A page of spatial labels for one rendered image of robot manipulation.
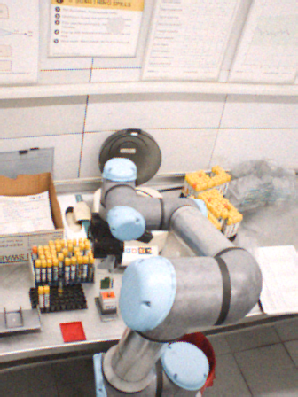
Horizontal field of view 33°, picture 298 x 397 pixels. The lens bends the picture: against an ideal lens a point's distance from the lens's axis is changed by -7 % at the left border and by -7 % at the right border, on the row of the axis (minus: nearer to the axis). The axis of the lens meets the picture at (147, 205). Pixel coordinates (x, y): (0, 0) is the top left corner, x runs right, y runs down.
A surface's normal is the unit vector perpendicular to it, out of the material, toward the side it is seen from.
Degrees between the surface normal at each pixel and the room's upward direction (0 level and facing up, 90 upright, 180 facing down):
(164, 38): 94
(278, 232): 0
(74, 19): 89
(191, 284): 23
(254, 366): 0
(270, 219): 0
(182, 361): 10
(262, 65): 93
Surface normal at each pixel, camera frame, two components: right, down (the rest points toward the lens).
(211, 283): 0.25, -0.37
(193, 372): 0.32, -0.70
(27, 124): 0.29, 0.66
